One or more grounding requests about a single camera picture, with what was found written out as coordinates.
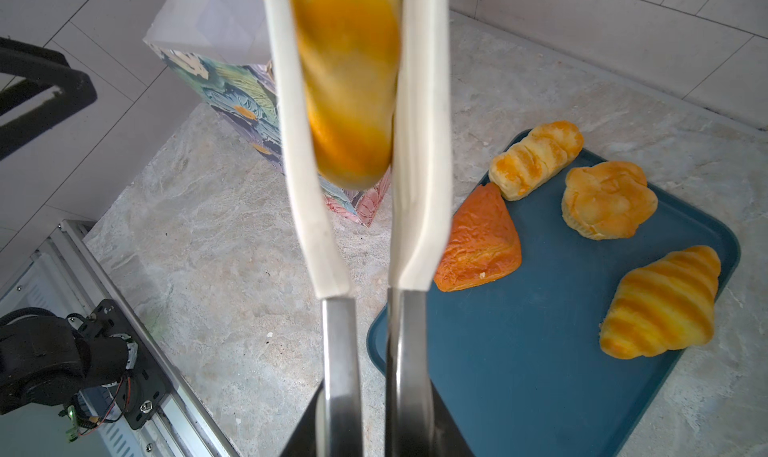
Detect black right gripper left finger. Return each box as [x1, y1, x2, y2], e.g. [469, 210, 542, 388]
[280, 384, 324, 457]

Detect yellow striped fake croissant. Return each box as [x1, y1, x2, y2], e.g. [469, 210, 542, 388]
[599, 245, 721, 360]

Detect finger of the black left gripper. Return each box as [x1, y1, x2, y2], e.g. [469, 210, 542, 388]
[1, 37, 97, 159]

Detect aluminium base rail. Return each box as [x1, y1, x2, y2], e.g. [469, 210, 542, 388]
[1, 220, 235, 456]

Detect teal tray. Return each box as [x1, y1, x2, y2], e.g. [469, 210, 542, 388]
[366, 128, 742, 457]

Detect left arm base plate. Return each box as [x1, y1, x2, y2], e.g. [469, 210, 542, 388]
[78, 299, 172, 430]

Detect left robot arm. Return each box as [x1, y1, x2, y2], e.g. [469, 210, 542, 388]
[1, 38, 131, 414]

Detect round fake bun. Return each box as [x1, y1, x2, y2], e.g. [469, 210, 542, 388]
[561, 161, 658, 240]

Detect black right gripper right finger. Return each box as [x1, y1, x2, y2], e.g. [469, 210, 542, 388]
[430, 385, 474, 457]

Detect brown fake croissant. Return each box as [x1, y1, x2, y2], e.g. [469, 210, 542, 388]
[434, 182, 522, 292]

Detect floral paper bag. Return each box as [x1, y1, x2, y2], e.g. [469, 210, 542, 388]
[145, 0, 391, 225]

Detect left circuit board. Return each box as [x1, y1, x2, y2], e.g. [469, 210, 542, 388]
[59, 396, 101, 443]

